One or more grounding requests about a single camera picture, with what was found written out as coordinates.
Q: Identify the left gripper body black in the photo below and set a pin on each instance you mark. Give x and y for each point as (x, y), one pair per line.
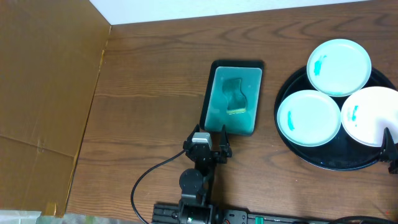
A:
(211, 154)

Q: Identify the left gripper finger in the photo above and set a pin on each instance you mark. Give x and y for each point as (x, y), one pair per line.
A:
(224, 143)
(195, 130)

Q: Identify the green and yellow sponge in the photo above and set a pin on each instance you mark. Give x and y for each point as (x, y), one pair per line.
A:
(236, 100)

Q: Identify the mint plate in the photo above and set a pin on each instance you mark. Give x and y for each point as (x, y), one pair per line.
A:
(308, 118)
(339, 67)

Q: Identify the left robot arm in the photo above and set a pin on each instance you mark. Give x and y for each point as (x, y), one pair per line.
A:
(197, 183)

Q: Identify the black rectangular sponge tray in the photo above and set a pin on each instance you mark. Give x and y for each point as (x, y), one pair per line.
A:
(213, 113)

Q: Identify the round black tray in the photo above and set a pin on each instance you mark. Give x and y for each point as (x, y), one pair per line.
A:
(342, 153)

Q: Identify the white plate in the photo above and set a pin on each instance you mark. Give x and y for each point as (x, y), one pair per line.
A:
(366, 113)

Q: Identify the brown cardboard panel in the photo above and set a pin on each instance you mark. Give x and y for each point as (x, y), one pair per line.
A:
(51, 54)

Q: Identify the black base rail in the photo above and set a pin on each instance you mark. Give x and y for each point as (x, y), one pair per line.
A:
(248, 216)

